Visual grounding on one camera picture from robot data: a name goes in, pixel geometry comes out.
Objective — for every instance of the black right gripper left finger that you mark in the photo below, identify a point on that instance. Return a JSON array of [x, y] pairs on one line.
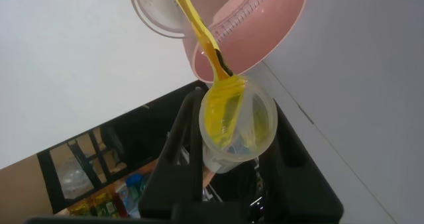
[[175, 164]]

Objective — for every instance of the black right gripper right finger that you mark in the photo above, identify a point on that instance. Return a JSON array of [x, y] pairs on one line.
[[298, 184]]

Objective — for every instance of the test tube with yellow pigment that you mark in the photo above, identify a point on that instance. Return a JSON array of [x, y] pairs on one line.
[[238, 124]]

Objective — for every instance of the clear glass beaker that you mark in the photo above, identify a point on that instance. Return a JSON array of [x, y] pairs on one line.
[[155, 8]]

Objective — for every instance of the blue plastic packet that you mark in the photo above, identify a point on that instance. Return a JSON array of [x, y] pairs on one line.
[[135, 187]]

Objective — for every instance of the green and yellow packet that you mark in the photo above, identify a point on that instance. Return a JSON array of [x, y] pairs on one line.
[[102, 205]]

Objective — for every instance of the clear plastic bag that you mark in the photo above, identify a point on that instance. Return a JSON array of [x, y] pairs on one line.
[[77, 181]]

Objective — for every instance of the pink bowl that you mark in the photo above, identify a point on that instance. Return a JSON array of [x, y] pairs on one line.
[[265, 28]]

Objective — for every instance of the black metal shelf frame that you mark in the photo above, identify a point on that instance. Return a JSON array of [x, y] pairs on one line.
[[99, 141]]

